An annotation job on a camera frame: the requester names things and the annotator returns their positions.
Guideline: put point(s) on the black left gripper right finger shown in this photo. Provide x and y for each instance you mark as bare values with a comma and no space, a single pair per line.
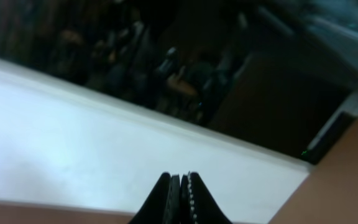
197,205

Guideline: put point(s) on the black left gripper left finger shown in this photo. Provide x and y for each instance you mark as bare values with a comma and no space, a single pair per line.
162,206

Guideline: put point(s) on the brown cardboard box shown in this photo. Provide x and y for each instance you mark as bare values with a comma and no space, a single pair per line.
330,193

